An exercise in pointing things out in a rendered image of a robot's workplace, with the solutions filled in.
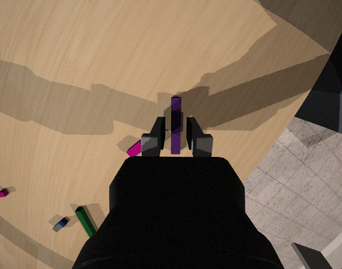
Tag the purple rod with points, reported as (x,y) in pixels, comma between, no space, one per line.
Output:
(175,124)

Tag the green rod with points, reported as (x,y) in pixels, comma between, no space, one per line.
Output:
(84,219)

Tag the magenta rectangular block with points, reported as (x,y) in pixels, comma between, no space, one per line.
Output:
(135,149)
(3,193)

